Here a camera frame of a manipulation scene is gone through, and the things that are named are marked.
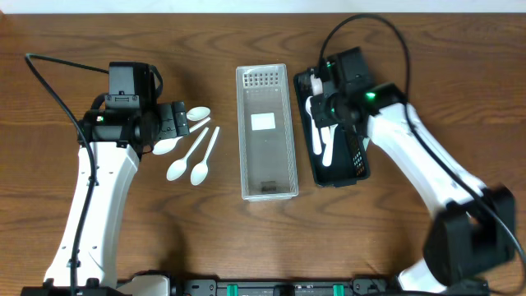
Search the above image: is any white plastic spoon top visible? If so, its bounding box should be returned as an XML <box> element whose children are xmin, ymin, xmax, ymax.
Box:
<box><xmin>187</xmin><ymin>106</ymin><xmax>210</xmax><ymax>122</ymax></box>

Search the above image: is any white plastic fork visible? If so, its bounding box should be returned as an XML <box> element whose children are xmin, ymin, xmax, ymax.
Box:
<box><xmin>330</xmin><ymin>124</ymin><xmax>338</xmax><ymax>144</ymax></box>
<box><xmin>321</xmin><ymin>126</ymin><xmax>335</xmax><ymax>167</ymax></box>

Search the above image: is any pinkish white plastic spoon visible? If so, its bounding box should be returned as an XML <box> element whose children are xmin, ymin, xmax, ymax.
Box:
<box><xmin>305</xmin><ymin>96</ymin><xmax>322</xmax><ymax>155</ymax></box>

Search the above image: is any black plastic mesh basket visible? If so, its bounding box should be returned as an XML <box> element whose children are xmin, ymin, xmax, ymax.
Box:
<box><xmin>293</xmin><ymin>68</ymin><xmax>370</xmax><ymax>187</ymax></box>

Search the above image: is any light blue plastic fork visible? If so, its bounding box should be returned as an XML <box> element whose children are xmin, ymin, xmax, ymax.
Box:
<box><xmin>362</xmin><ymin>137</ymin><xmax>370</xmax><ymax>150</ymax></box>

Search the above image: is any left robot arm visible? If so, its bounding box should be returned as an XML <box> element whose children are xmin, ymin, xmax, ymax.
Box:
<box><xmin>44</xmin><ymin>141</ymin><xmax>140</xmax><ymax>288</ymax></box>

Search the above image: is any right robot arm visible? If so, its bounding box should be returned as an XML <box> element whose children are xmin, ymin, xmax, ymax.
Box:
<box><xmin>311</xmin><ymin>79</ymin><xmax>525</xmax><ymax>294</ymax></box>

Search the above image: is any white label sticker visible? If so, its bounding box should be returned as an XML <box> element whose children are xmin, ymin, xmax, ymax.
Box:
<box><xmin>251</xmin><ymin>113</ymin><xmax>275</xmax><ymax>131</ymax></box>

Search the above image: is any clear plastic mesh basket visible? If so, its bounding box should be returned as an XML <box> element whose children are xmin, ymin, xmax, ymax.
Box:
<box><xmin>236</xmin><ymin>64</ymin><xmax>299</xmax><ymax>201</ymax></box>

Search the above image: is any right black cable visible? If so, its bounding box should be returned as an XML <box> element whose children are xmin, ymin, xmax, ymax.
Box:
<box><xmin>318</xmin><ymin>13</ymin><xmax>526</xmax><ymax>296</ymax></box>

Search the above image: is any black cable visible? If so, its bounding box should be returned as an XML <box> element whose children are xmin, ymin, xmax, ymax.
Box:
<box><xmin>23</xmin><ymin>52</ymin><xmax>110</xmax><ymax>296</ymax></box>
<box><xmin>318</xmin><ymin>13</ymin><xmax>526</xmax><ymax>296</ymax></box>

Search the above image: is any left black cable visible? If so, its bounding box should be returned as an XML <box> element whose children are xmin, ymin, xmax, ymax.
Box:
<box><xmin>23</xmin><ymin>52</ymin><xmax>110</xmax><ymax>296</ymax></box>

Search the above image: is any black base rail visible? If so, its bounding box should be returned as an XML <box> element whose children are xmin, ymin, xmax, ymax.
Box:
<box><xmin>20</xmin><ymin>269</ymin><xmax>490</xmax><ymax>296</ymax></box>

